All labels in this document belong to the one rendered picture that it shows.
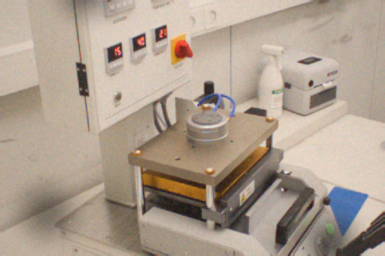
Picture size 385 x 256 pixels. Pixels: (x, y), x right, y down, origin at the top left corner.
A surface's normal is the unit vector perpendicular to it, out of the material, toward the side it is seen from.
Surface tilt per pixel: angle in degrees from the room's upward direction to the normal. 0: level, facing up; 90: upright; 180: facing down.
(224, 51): 90
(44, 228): 0
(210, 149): 0
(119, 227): 0
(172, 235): 90
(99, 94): 90
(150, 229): 90
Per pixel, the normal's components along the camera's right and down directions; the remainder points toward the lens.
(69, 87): -0.52, 0.37
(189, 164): -0.04, -0.91
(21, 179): 0.73, 0.25
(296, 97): -0.75, 0.30
